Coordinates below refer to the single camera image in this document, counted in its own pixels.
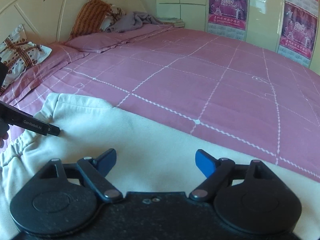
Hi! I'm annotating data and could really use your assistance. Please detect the white pants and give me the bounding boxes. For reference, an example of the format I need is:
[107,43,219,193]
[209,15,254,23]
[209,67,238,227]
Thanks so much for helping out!
[1,93,319,239]

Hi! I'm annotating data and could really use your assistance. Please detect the left hand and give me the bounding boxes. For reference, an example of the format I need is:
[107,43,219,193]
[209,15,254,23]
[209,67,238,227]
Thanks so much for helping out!
[0,119,10,148]

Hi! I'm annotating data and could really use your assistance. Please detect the white patterned pillow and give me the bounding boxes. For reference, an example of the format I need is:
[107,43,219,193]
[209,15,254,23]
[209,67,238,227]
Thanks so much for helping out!
[1,24,52,93]

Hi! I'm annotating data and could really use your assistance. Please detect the cream bed headboard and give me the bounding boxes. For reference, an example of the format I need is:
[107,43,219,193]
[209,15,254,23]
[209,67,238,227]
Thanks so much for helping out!
[1,0,145,45]

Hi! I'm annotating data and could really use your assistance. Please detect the pink checked bed sheet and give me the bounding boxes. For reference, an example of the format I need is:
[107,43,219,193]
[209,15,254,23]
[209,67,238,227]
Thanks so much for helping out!
[1,24,319,180]

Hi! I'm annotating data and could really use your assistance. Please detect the orange striped pillow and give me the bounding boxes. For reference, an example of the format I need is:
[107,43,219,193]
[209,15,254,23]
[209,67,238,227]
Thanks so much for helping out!
[69,0,111,40]

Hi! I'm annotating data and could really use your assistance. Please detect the floral white pillow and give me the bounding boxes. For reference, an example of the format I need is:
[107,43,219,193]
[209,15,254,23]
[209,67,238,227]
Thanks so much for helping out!
[99,4,126,32]

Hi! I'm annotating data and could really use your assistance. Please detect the grey crumpled blanket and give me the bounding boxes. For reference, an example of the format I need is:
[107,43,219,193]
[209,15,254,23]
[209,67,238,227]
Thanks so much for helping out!
[102,11,163,33]

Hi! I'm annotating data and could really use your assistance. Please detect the stack of books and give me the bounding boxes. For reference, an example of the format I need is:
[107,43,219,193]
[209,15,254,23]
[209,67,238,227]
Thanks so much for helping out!
[158,17,185,28]

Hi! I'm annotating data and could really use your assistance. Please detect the purple calendar poster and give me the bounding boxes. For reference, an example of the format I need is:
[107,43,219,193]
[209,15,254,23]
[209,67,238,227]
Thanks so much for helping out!
[278,0,319,68]
[208,0,248,41]

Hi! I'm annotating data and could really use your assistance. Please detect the cream wardrobe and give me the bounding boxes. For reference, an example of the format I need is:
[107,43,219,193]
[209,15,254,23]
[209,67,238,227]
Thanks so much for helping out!
[156,0,319,72]

